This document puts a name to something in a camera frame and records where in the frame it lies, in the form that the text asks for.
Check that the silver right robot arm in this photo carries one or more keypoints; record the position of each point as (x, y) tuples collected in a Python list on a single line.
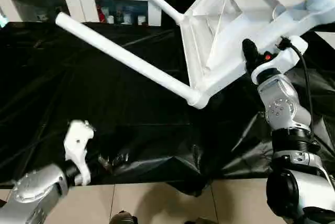
[(288, 130)]

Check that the black plastic mat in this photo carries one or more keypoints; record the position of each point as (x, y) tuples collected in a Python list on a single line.
[(78, 103)]

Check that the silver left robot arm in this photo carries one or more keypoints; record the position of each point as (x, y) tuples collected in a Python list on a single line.
[(31, 198)]

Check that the white plastic table top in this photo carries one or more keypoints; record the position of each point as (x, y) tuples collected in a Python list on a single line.
[(230, 20)]

